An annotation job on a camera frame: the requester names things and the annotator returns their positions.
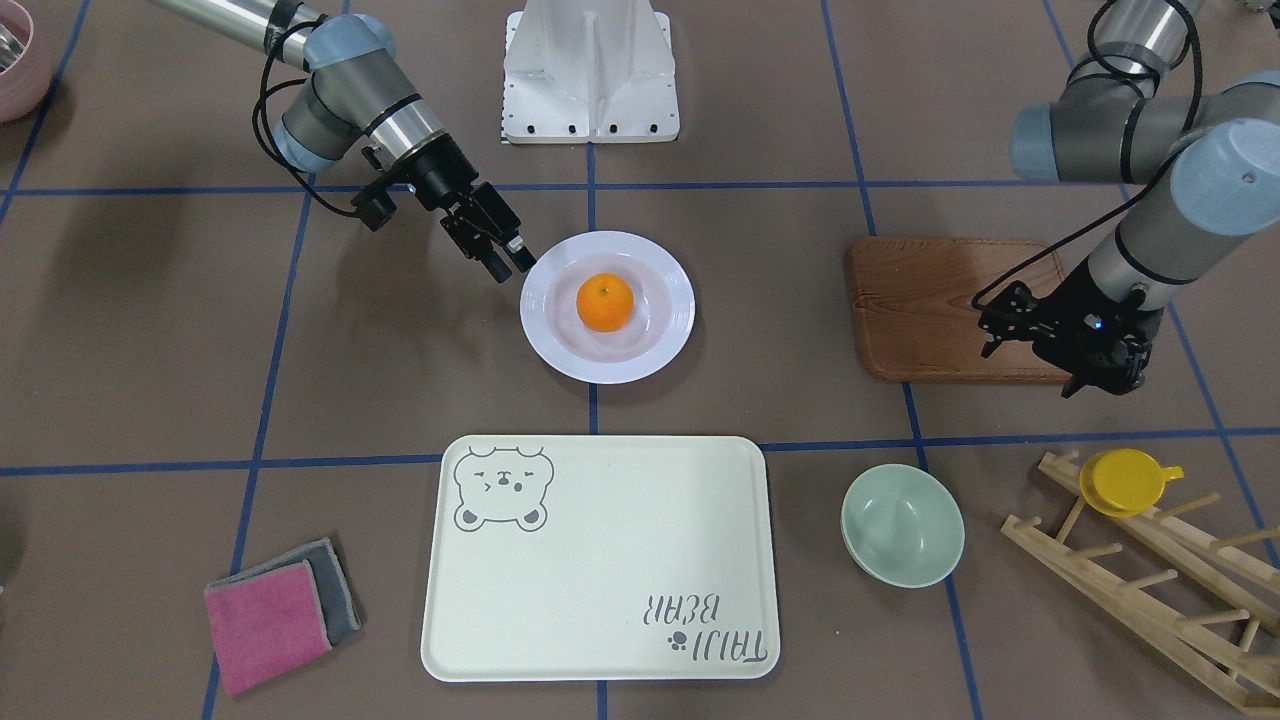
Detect brown wooden cutting board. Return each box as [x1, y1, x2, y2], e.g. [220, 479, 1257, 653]
[845, 236, 1068, 386]

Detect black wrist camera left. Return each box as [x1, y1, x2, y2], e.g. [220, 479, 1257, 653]
[972, 281, 1057, 359]

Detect metal scoop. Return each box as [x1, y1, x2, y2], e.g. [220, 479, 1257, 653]
[0, 22, 26, 73]

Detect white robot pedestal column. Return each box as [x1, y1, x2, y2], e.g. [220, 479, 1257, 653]
[500, 1, 681, 145]

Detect yellow mug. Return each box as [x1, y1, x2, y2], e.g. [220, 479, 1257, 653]
[1076, 448, 1185, 518]

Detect wooden dish rack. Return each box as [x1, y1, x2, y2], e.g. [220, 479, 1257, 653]
[1000, 452, 1279, 719]

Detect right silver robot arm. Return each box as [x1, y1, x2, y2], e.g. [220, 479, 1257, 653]
[164, 1, 536, 282]

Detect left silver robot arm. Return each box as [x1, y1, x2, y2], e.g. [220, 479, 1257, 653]
[972, 1, 1279, 397]

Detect cream bear tray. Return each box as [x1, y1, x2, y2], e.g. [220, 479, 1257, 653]
[420, 436, 781, 682]

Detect pink cloth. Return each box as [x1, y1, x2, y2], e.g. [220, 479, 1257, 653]
[204, 561, 333, 694]

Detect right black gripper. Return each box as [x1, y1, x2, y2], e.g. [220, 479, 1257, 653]
[410, 140, 538, 284]

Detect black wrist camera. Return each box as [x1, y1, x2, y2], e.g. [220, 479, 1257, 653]
[972, 281, 1057, 359]
[351, 172, 416, 232]

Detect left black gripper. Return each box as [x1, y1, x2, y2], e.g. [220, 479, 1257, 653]
[1032, 263, 1165, 398]

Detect green ceramic bowl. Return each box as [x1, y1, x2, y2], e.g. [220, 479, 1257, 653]
[838, 462, 966, 589]

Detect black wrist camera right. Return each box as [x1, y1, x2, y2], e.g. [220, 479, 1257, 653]
[351, 172, 416, 232]

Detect grey cloth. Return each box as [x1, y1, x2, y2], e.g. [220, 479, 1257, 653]
[205, 537, 362, 646]

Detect white round plate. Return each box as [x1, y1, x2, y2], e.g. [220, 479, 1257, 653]
[520, 231, 696, 384]

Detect orange fruit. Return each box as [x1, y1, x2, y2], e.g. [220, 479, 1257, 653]
[575, 273, 635, 333]

